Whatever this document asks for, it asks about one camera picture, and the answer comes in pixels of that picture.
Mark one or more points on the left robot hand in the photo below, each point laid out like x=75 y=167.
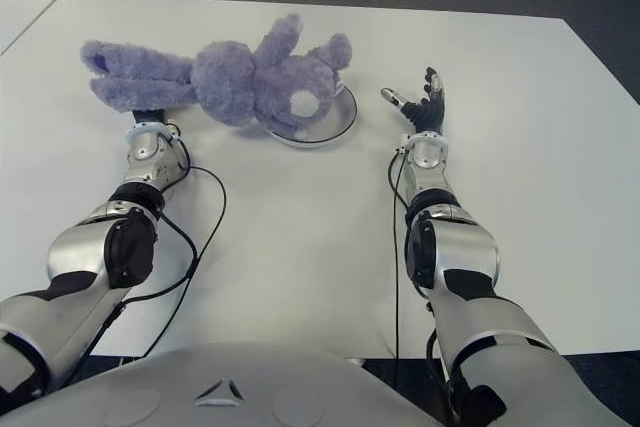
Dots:
x=150 y=116

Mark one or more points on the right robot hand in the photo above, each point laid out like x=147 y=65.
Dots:
x=427 y=112

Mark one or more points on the purple plush bunny doll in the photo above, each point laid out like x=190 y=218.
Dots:
x=225 y=82

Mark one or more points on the white plate black rim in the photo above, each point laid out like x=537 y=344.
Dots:
x=330 y=127

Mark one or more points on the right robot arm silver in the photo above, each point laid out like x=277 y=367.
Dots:
x=450 y=247

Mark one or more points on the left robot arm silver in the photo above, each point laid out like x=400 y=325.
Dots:
x=75 y=252

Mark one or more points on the grey robot torso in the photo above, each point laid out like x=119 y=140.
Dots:
x=300 y=382

